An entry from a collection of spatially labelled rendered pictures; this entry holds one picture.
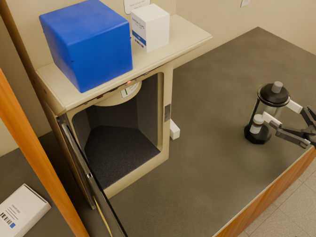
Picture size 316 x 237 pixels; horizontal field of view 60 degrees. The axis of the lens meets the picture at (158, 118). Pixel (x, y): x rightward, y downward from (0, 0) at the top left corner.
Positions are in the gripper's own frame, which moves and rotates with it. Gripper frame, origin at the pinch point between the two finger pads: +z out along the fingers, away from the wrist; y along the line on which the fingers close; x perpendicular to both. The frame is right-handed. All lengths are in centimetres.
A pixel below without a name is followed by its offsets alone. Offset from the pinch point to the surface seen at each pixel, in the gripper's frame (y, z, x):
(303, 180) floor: -74, -13, 111
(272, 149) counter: 0.6, -5.0, 17.3
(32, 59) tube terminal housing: 67, 16, -41
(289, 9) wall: -108, 59, 18
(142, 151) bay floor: 43.6, 20.8, 10.0
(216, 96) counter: -4.0, 28.9, 17.2
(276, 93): 1.1, 2.3, -6.7
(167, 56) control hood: 47, 5, -39
